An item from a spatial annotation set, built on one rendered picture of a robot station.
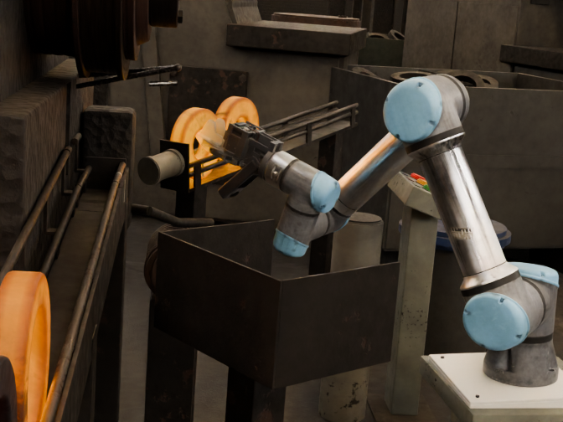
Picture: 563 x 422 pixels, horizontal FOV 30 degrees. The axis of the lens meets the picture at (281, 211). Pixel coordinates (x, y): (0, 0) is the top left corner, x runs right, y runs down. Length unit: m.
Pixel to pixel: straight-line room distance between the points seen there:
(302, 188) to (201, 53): 2.45
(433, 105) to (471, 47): 3.96
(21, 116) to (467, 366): 1.18
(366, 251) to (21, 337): 1.69
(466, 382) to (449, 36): 4.11
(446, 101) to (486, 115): 2.05
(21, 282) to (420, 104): 1.13
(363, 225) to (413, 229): 0.14
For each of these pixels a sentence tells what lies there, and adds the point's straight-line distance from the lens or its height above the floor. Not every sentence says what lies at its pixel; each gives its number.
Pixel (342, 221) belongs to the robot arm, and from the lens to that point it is 2.29.
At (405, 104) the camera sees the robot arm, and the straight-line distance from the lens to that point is 1.98.
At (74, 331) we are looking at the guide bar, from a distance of 1.21.
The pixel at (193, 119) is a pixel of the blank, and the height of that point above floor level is 0.77.
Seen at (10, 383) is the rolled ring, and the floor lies 0.73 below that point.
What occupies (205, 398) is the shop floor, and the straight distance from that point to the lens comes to 2.78.
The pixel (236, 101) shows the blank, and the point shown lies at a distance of 2.41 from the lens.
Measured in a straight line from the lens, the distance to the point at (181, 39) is 4.56.
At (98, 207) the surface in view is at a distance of 1.86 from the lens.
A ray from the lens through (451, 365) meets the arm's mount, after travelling 2.23.
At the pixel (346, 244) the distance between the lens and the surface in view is 2.54.
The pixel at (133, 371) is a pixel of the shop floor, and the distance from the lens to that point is 2.93.
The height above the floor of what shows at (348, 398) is 0.07.
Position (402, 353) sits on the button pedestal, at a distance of 2.69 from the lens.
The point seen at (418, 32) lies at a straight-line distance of 6.37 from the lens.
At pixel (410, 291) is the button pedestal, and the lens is 2.64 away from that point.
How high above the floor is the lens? 1.06
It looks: 12 degrees down
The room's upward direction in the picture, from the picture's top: 4 degrees clockwise
